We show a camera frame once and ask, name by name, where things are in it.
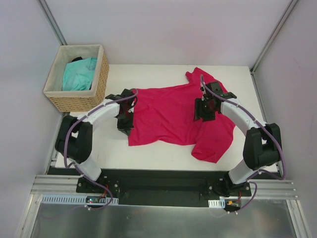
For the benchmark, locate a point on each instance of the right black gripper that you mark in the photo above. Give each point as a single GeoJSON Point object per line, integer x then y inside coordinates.
{"type": "Point", "coordinates": [200, 110]}

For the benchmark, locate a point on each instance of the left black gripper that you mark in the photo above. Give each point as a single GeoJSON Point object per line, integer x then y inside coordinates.
{"type": "Point", "coordinates": [125, 124]}

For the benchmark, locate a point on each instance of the pink t shirt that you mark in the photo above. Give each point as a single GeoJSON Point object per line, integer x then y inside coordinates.
{"type": "Point", "coordinates": [167, 114]}

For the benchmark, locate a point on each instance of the wicker basket with liner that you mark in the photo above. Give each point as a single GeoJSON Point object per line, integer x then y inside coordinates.
{"type": "Point", "coordinates": [77, 101]}

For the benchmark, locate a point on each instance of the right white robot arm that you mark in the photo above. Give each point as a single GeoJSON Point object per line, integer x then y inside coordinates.
{"type": "Point", "coordinates": [262, 146]}

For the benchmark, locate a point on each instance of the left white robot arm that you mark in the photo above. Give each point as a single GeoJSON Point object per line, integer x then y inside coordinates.
{"type": "Point", "coordinates": [75, 137]}

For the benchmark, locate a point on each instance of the teal t shirt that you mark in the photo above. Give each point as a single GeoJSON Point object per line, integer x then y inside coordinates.
{"type": "Point", "coordinates": [79, 75]}

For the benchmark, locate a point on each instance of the black garment in basket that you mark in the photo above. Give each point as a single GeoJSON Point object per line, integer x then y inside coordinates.
{"type": "Point", "coordinates": [76, 59]}

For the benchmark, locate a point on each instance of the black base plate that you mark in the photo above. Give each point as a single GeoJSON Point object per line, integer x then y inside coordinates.
{"type": "Point", "coordinates": [163, 188]}

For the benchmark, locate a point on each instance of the right aluminium frame post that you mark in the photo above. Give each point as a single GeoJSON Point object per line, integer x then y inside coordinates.
{"type": "Point", "coordinates": [274, 34]}

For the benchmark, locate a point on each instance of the aluminium frame post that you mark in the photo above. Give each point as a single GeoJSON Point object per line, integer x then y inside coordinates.
{"type": "Point", "coordinates": [274, 34]}
{"type": "Point", "coordinates": [52, 22]}

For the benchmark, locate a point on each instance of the left white cable duct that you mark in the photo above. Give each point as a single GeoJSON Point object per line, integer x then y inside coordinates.
{"type": "Point", "coordinates": [78, 200]}

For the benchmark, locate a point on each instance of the white cable duct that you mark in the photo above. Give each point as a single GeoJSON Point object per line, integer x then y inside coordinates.
{"type": "Point", "coordinates": [78, 200]}
{"type": "Point", "coordinates": [217, 203]}

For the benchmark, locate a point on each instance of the right white cable duct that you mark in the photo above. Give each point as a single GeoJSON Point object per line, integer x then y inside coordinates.
{"type": "Point", "coordinates": [217, 203]}

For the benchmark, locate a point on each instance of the front aluminium rail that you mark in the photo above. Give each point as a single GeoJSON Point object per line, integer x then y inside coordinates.
{"type": "Point", "coordinates": [267, 188]}

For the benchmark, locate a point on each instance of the left aluminium frame post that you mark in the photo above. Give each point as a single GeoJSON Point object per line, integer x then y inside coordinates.
{"type": "Point", "coordinates": [52, 22]}

